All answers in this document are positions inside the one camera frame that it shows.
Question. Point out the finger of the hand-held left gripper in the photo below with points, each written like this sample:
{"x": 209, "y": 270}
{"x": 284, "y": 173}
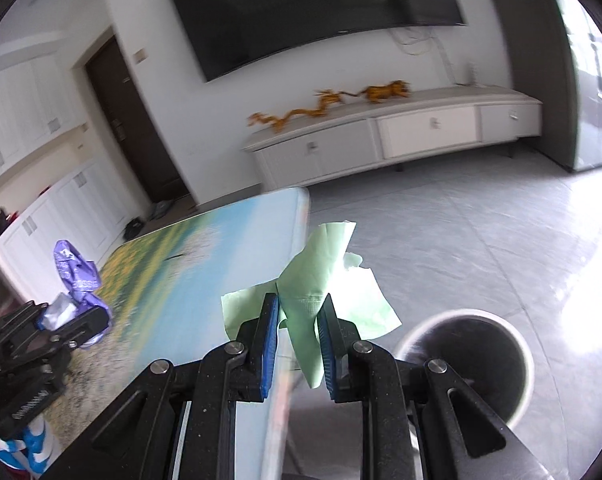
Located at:
{"x": 88, "y": 327}
{"x": 26, "y": 316}

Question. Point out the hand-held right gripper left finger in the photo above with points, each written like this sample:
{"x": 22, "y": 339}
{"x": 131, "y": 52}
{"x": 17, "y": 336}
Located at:
{"x": 268, "y": 347}

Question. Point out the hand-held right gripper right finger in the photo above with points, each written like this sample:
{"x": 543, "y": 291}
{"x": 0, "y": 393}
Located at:
{"x": 326, "y": 352}

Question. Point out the purple snack packet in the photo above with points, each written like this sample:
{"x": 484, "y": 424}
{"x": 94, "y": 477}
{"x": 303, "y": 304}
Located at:
{"x": 78, "y": 272}

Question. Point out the green paper napkin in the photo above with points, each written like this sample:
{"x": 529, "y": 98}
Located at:
{"x": 326, "y": 270}

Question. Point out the white round bin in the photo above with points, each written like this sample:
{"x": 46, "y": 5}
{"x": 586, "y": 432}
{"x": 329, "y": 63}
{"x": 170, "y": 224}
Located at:
{"x": 481, "y": 355}

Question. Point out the landscape print table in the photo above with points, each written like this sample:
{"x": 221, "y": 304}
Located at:
{"x": 191, "y": 270}

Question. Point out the black floor bag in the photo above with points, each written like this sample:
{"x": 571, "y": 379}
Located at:
{"x": 134, "y": 227}

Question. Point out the dark brown door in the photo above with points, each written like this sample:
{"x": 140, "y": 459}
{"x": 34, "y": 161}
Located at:
{"x": 131, "y": 130}

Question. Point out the golden dragon ornament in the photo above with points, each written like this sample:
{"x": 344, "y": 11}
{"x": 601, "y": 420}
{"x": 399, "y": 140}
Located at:
{"x": 296, "y": 114}

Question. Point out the white television cabinet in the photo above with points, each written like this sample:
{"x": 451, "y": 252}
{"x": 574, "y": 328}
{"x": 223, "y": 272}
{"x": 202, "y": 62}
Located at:
{"x": 421, "y": 130}

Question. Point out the golden tiger ornament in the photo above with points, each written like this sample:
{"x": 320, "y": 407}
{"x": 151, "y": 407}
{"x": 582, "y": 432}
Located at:
{"x": 383, "y": 92}

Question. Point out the grey refrigerator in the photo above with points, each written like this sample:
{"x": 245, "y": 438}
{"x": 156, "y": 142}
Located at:
{"x": 593, "y": 100}

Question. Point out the white wall cupboards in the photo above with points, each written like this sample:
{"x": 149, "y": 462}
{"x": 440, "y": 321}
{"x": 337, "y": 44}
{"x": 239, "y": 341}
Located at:
{"x": 56, "y": 210}

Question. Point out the beige wall switch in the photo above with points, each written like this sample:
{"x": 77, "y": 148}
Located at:
{"x": 140, "y": 55}

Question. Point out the black wall television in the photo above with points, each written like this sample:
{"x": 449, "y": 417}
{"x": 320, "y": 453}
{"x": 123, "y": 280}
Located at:
{"x": 311, "y": 10}

